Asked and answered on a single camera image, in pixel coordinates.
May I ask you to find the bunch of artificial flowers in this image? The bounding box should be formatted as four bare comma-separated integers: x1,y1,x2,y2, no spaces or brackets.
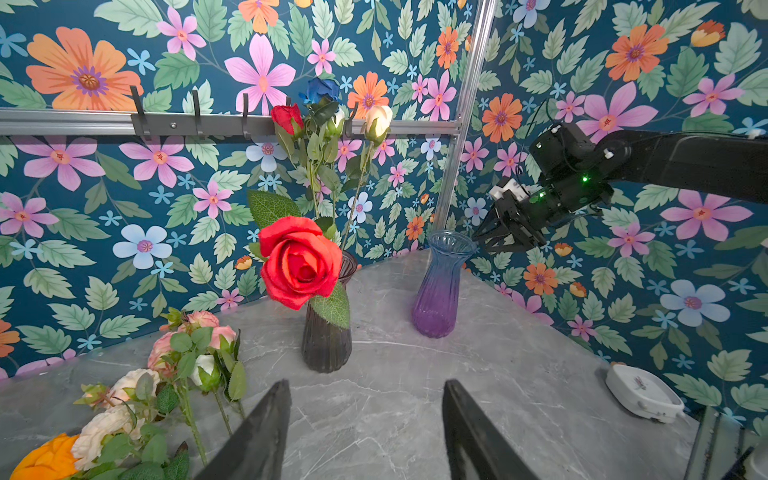
8,307,248,480

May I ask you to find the orange yellow artificial rose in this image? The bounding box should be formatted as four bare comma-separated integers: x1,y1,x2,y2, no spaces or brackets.
10,434,79,480

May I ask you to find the purple blue ribbed glass vase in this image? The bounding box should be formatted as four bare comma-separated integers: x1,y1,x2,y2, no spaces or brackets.
411,230,477,338

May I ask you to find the dark pink ribbed glass vase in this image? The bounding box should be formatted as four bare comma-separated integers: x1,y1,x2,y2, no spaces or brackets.
301,252,358,373

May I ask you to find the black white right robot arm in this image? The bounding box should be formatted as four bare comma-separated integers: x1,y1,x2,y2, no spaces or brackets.
472,122,767,253

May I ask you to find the red artificial rose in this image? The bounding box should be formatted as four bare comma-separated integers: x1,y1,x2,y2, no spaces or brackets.
271,104,319,217
247,190,357,330

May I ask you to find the white rounded device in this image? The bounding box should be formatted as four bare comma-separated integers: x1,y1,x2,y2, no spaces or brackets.
605,364,684,424

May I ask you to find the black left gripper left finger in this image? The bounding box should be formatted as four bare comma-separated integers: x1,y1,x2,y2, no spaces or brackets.
195,379,291,480

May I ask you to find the blue artificial flower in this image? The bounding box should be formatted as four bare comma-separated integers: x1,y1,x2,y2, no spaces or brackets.
298,77,342,217

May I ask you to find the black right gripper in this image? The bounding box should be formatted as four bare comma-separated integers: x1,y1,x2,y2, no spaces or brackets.
472,179,612,252

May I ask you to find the pink artificial flower spray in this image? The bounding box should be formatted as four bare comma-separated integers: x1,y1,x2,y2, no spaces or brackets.
148,309,247,434

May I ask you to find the cream white artificial rose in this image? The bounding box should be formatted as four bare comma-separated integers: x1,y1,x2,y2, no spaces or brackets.
341,106,393,249

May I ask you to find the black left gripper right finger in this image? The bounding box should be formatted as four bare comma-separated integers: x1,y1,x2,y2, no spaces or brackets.
442,379,538,480

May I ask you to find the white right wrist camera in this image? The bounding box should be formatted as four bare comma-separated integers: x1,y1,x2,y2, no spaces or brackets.
489,178,530,202

